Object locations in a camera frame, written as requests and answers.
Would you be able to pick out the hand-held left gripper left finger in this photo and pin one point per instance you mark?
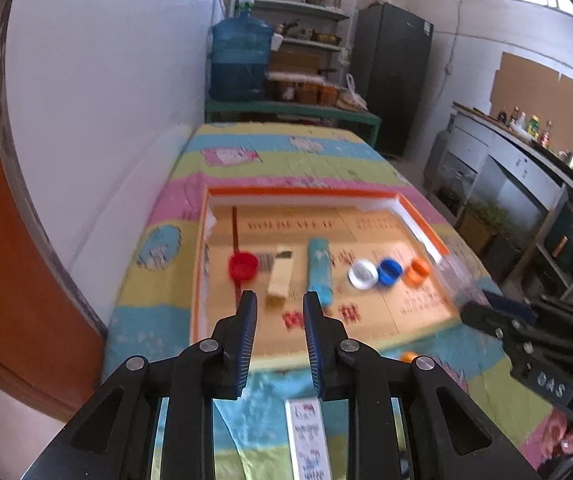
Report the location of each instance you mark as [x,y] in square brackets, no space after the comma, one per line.
[246,340]

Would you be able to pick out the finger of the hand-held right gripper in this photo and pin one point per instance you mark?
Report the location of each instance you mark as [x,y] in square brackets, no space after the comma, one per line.
[511,302]
[486,317]

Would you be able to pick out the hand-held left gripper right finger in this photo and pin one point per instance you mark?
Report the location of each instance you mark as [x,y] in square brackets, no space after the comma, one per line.
[312,340]

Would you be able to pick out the small yellow box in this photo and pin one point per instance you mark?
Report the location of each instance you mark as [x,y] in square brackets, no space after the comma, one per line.
[280,277]

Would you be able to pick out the teal box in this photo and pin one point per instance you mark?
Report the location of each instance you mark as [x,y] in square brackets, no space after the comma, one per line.
[320,270]

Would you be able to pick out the red bottle cap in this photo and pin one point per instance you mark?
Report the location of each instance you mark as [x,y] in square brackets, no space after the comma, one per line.
[243,266]

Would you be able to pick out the orange bottle cap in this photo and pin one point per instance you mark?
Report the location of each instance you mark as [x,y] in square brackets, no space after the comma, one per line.
[418,272]
[408,357]

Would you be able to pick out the white round lid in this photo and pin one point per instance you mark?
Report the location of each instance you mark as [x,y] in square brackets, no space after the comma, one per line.
[362,274]

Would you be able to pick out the orange-rimmed cardboard tray box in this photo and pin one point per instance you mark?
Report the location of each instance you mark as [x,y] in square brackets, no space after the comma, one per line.
[391,315]

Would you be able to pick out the long white box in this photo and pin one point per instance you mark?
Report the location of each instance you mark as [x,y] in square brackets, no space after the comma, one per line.
[307,440]

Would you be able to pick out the blue bottle cap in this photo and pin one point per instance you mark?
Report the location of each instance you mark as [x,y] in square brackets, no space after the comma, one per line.
[390,272]

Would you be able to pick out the planter with grass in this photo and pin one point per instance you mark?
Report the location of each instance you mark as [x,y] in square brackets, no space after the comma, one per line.
[481,225]
[508,255]

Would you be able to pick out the white counter cabinet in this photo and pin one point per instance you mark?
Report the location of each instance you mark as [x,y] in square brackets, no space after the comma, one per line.
[511,180]

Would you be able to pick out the grey gas cylinder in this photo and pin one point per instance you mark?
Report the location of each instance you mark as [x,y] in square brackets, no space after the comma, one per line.
[437,160]

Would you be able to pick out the green bottle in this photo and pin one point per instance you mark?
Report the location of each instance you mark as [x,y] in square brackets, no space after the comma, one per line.
[533,126]

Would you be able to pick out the green low table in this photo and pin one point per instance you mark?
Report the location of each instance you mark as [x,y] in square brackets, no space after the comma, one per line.
[361,120]

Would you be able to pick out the plastic bag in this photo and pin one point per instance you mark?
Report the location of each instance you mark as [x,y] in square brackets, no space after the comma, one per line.
[354,97]

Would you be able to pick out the amber jar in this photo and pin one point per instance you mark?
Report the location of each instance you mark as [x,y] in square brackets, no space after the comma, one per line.
[286,91]
[329,94]
[307,92]

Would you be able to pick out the brown wooden door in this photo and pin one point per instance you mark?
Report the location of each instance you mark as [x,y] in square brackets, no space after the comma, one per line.
[11,260]

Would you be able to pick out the dark refrigerator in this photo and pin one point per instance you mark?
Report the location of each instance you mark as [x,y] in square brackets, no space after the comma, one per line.
[391,80]

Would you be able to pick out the blue water jug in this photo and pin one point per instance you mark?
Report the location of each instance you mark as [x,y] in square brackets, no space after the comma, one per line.
[239,60]

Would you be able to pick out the green shelf rack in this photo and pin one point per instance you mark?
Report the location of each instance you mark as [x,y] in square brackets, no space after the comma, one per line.
[306,7]

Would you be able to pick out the cardboard wall panel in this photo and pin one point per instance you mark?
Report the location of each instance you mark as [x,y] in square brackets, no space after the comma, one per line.
[531,90]

